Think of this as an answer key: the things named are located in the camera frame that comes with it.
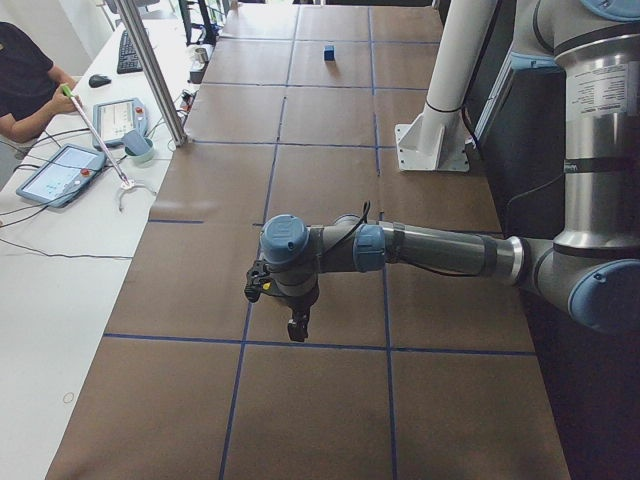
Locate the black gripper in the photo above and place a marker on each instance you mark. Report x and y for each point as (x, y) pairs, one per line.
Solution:
(297, 303)

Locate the blue block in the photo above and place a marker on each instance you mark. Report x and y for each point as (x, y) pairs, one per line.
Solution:
(329, 53)

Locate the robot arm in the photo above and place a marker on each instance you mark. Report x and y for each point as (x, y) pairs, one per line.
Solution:
(590, 269)

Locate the reacher grabber stick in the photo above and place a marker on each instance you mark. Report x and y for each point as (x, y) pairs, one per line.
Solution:
(128, 185)

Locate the blue cup on tape roll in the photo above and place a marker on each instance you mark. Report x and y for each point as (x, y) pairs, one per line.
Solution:
(138, 148)

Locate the black box under cup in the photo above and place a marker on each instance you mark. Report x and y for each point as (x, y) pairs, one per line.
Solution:
(197, 70)

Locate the far teach pendant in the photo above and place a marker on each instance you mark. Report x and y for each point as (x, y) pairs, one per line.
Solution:
(112, 120)

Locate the teach pendant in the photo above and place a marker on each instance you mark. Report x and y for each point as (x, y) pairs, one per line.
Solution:
(63, 177)
(112, 120)

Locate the near teach pendant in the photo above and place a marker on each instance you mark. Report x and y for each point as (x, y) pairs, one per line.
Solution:
(63, 177)

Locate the metal cup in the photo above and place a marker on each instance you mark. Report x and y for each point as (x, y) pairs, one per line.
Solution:
(201, 54)

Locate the black keyboard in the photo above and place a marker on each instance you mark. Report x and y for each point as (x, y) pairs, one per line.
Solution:
(128, 60)

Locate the black computer mouse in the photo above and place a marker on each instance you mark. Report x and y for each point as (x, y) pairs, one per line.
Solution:
(98, 80)

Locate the person in black shirt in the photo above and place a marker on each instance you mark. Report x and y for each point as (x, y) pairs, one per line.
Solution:
(31, 93)

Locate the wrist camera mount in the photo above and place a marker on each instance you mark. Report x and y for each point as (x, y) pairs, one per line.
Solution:
(258, 281)

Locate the white pole base plate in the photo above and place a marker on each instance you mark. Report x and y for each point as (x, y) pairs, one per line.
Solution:
(432, 142)

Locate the aluminium frame post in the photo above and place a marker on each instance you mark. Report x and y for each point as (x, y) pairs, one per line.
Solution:
(130, 16)

